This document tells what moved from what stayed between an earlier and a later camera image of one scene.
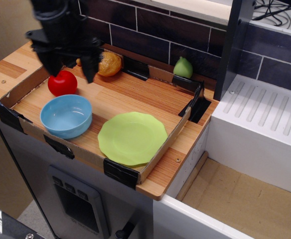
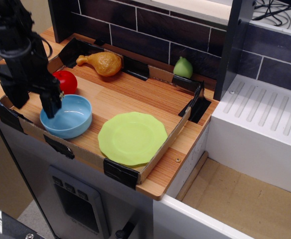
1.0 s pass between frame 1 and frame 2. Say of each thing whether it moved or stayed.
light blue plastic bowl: stayed
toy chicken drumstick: stayed
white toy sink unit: stayed
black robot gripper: moved
